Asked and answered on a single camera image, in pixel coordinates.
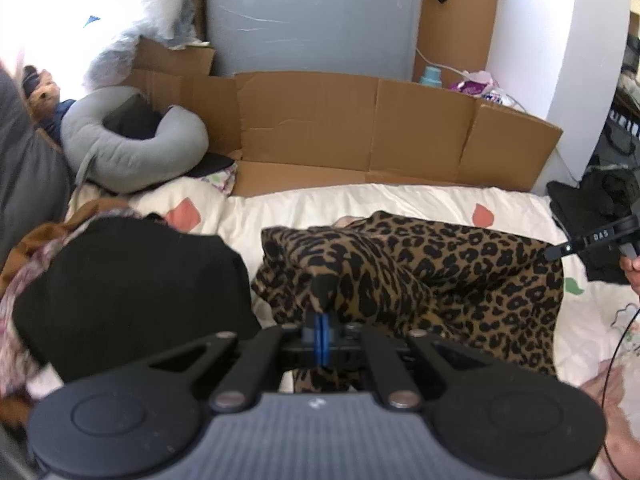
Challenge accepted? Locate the brown floral cloth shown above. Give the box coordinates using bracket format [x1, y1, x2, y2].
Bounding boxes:
[0, 197, 131, 441]

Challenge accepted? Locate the black bag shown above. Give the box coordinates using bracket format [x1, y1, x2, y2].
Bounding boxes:
[597, 110, 640, 166]

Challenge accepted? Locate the grey plastic-wrapped mattress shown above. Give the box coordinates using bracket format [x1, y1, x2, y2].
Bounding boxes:
[202, 0, 426, 83]

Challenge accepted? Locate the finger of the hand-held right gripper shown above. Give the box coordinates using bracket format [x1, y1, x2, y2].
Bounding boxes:
[544, 241, 583, 262]

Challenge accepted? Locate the white floral cloth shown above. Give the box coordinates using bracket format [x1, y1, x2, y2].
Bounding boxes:
[202, 167, 238, 196]

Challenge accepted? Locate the white fluffy fur throw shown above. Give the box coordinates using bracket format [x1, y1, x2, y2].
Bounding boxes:
[82, 0, 206, 91]

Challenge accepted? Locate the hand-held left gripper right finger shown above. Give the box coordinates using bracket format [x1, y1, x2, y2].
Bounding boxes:
[324, 311, 496, 412]

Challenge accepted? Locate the tall cardboard box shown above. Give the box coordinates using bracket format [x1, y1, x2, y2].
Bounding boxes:
[412, 0, 502, 86]

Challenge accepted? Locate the thin black cable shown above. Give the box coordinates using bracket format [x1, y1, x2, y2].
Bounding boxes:
[601, 302, 640, 480]

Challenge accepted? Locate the person's right hand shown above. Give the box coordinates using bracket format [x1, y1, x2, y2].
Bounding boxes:
[619, 255, 640, 296]

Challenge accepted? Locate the white printed bed sheet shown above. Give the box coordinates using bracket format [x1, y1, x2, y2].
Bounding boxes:
[0, 165, 640, 480]

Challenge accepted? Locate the leopard print skirt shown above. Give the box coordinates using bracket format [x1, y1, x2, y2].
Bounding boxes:
[251, 210, 566, 395]

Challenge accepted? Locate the folded cardboard sheet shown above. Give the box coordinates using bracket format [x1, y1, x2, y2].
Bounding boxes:
[120, 37, 564, 198]

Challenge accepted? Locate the brown plush toy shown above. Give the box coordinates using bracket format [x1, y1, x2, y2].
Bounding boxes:
[22, 65, 76, 146]

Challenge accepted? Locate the flat black item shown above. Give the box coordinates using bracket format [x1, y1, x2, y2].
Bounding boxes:
[185, 152, 236, 179]

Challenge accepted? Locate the crumpled black cloth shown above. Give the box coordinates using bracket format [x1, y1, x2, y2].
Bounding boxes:
[580, 164, 640, 226]

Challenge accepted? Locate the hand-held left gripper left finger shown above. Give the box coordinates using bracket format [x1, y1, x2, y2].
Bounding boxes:
[142, 311, 324, 413]

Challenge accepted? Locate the purple packet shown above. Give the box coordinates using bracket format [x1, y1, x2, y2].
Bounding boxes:
[449, 70, 497, 97]

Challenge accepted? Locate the white cable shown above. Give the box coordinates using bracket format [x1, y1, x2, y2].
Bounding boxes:
[415, 47, 531, 113]

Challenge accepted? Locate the white and blue packet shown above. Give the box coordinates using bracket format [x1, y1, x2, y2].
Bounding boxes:
[480, 86, 516, 107]

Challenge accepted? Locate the folded black garment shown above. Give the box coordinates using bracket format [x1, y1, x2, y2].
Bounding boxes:
[546, 180, 640, 283]

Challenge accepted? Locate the grey neck pillow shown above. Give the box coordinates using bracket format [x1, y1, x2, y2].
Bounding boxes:
[60, 85, 210, 195]

